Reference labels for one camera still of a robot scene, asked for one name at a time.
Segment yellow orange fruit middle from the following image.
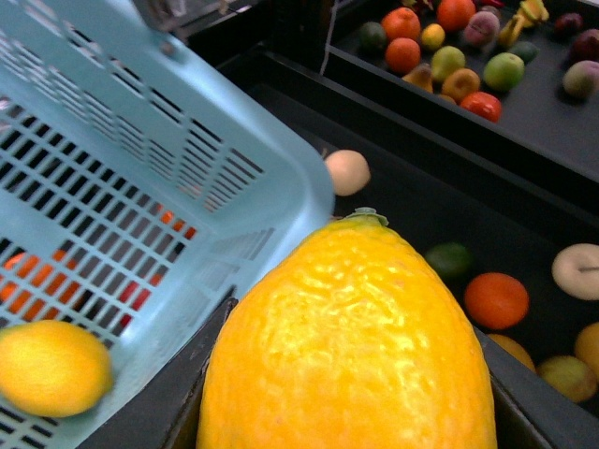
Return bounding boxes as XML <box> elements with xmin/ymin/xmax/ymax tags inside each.
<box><xmin>488</xmin><ymin>334</ymin><xmax>536</xmax><ymax>372</ymax></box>

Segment brown kiwi back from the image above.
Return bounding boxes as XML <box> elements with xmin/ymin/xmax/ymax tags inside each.
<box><xmin>536</xmin><ymin>355</ymin><xmax>598</xmax><ymax>403</ymax></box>

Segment green lime middle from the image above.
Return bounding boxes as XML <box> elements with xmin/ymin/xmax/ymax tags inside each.
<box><xmin>424</xmin><ymin>241</ymin><xmax>474</xmax><ymax>282</ymax></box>

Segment white round pear back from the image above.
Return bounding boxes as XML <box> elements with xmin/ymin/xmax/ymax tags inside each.
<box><xmin>551</xmin><ymin>243</ymin><xmax>599</xmax><ymax>300</ymax></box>

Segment orange tangerine middle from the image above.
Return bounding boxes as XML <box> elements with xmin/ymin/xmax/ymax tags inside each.
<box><xmin>463</xmin><ymin>272</ymin><xmax>530</xmax><ymax>330</ymax></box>

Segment light blue held basket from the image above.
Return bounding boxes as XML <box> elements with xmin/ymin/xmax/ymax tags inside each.
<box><xmin>1</xmin><ymin>1</ymin><xmax>334</xmax><ymax>448</ymax></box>

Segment yellow lemon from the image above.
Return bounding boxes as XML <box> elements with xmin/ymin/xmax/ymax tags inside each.
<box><xmin>197</xmin><ymin>208</ymin><xmax>497</xmax><ymax>448</ymax></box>
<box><xmin>1</xmin><ymin>320</ymin><xmax>113</xmax><ymax>418</ymax></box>

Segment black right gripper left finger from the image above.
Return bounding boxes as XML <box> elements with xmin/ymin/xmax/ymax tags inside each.
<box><xmin>80</xmin><ymin>297</ymin><xmax>238</xmax><ymax>448</ymax></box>

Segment green apple back shelf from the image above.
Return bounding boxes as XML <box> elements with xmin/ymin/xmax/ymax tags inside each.
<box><xmin>483</xmin><ymin>52</ymin><xmax>525</xmax><ymax>93</ymax></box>

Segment orange persimmon fruit back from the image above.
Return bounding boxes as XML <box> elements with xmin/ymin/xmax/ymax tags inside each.
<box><xmin>574</xmin><ymin>322</ymin><xmax>599</xmax><ymax>375</ymax></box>

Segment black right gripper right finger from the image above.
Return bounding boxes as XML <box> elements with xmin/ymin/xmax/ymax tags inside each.
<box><xmin>475</xmin><ymin>330</ymin><xmax>598</xmax><ymax>449</ymax></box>

